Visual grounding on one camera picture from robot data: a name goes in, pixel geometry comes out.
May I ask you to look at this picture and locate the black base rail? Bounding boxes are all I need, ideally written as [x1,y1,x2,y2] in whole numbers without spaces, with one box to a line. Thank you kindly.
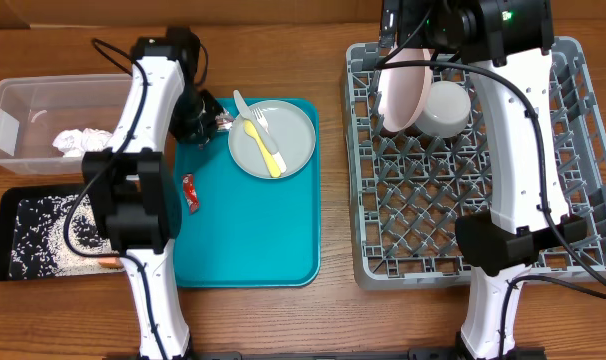
[102,347,547,360]

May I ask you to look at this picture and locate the clear plastic bin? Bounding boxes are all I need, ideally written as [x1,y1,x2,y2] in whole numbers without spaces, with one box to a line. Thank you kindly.
[0,74,131,175]

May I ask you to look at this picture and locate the aluminium foil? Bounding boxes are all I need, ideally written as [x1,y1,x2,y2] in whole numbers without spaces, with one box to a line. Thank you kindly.
[215,109,235,132]

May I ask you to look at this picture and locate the yellow plastic spoon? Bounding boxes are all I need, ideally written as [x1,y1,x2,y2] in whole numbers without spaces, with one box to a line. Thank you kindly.
[243,120,282,178]

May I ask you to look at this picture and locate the white rice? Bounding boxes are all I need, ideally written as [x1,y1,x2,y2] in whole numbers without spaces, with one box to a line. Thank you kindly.
[8,194,116,280]

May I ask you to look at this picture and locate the white round plate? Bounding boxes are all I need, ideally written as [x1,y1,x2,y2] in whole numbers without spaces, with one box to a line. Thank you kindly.
[377,66,432,132]

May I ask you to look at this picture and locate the grey bowl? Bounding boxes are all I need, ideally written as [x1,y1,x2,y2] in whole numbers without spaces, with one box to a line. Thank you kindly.
[415,81,471,138]

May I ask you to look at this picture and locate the red candy wrapper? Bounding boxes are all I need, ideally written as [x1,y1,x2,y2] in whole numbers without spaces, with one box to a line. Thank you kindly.
[182,173,200,214]

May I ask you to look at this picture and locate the grey round plate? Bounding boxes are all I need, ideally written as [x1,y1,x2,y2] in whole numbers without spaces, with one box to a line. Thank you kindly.
[228,100,316,179]

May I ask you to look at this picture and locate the black waste tray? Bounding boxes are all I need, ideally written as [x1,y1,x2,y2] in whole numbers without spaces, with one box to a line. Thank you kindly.
[0,184,117,282]

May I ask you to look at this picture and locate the white tissue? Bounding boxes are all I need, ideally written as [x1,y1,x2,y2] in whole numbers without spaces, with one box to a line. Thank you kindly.
[52,128,112,158]

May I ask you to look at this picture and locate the white plastic fork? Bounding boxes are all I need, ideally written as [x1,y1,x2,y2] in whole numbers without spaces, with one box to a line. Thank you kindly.
[252,108,269,132]

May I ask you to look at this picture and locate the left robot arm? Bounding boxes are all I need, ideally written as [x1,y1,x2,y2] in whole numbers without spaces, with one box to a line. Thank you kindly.
[79,27,224,359]

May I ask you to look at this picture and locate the orange food cube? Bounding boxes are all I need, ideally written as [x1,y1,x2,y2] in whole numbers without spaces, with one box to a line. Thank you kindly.
[98,257,123,269]

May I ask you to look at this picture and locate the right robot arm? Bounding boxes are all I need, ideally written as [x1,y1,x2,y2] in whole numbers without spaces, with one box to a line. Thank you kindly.
[376,0,587,359]

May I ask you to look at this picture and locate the white plastic knife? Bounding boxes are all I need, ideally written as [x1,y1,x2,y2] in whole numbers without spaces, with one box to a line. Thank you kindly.
[233,90,287,175]

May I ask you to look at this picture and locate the teal serving tray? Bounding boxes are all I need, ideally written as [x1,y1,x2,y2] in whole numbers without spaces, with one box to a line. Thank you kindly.
[174,133,321,288]

